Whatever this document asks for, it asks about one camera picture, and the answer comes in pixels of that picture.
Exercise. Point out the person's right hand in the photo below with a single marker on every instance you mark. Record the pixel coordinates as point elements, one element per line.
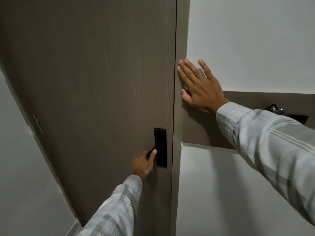
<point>205,92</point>

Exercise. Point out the person's left hand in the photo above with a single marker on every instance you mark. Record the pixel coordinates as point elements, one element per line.
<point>142,165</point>

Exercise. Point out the person's right forearm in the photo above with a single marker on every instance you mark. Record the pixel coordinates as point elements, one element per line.
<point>270,144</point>

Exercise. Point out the person's right thumb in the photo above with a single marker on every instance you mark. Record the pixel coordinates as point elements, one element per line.
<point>187,95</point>

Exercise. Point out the person's left thumb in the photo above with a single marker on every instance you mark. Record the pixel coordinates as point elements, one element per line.
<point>152,157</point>

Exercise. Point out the metal door hinge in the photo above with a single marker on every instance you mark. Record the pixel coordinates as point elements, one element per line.
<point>38,124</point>

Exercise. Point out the brown wall panel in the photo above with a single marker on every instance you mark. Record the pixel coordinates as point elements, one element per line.
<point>204,127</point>

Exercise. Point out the brown door frame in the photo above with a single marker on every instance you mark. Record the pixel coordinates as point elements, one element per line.
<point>181,29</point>

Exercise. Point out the person's right middle finger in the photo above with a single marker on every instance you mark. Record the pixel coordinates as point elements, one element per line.
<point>188,71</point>

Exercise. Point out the person's right little finger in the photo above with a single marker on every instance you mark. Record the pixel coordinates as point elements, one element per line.
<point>206,68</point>

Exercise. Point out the brown wooden door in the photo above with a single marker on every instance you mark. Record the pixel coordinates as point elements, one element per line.
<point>93,78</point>

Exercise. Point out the black plate with metal knob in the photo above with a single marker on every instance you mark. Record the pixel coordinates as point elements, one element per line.
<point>295,117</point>

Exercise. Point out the person's left forearm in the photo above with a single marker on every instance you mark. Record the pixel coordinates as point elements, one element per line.
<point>115,208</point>

